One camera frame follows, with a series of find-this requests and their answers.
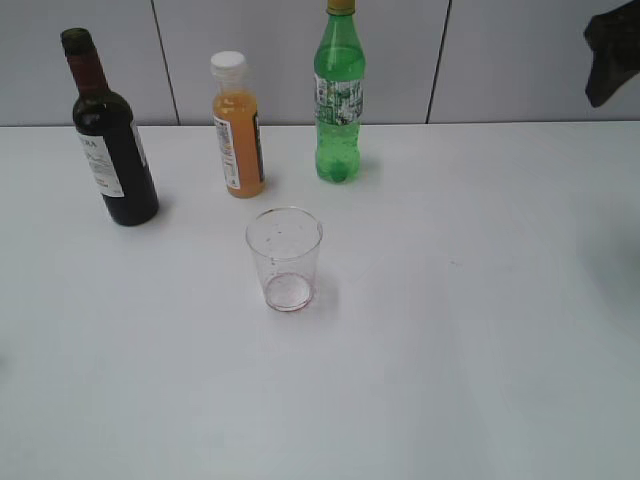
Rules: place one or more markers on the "orange juice bottle white cap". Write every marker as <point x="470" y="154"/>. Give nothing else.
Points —
<point x="235" y="115"/>

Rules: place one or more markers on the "transparent plastic cup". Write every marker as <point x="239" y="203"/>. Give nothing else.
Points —
<point x="285" y="244"/>

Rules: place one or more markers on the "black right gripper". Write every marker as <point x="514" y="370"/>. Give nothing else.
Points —
<point x="613" y="38"/>

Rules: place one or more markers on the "green soda bottle yellow cap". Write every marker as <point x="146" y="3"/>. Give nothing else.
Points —
<point x="339" y="68"/>

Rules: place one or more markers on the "dark red wine bottle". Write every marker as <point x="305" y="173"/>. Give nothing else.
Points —
<point x="108" y="134"/>

